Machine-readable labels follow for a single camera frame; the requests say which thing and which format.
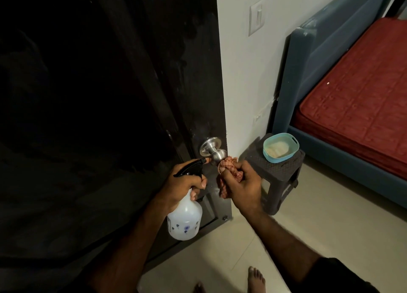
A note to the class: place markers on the person's right hand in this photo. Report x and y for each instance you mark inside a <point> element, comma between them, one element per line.
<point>245,188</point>

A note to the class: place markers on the person's left hand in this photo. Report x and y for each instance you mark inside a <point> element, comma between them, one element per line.
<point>178,184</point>

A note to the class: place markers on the orange checked cloth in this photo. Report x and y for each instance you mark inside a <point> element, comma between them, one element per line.
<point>227,168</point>

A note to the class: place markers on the white spray bottle black trigger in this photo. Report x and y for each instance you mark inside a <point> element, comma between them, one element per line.
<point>184,216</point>

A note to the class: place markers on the black wooden door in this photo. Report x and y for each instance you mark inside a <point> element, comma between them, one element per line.
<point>95,79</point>

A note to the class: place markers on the person's right forearm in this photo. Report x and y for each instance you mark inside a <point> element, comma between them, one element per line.
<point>279,242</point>

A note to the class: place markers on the person's left forearm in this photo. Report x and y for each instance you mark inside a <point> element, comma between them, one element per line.
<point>127,248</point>

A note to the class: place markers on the person's right foot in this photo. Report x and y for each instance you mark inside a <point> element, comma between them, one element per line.
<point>256,280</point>

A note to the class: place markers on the person's foot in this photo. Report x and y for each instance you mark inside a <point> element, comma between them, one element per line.
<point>256,280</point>
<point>199,288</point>

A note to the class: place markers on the person's left foot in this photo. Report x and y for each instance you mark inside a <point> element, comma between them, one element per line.
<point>199,288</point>

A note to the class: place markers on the dark plastic stool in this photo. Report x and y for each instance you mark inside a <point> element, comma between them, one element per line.
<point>279,175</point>

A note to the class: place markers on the light green tray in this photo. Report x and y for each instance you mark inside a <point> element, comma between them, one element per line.
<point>291,153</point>

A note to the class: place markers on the black right sleeve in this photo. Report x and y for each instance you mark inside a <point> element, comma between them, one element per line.
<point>330,277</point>

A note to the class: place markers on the red quilted mattress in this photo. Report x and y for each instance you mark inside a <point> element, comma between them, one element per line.
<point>359,105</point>

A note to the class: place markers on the blue bed frame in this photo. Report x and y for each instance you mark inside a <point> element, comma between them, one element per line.
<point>318,41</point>

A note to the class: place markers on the white single wall switch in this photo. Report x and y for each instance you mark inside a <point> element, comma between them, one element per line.
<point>257,16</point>

